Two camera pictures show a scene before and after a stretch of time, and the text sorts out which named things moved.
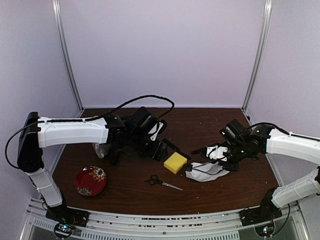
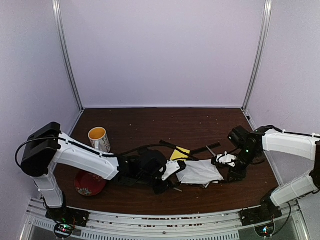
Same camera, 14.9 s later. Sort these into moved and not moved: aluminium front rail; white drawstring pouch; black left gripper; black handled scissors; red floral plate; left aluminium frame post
Moved: white drawstring pouch; black handled scissors; black left gripper
Not moved: left aluminium frame post; aluminium front rail; red floral plate
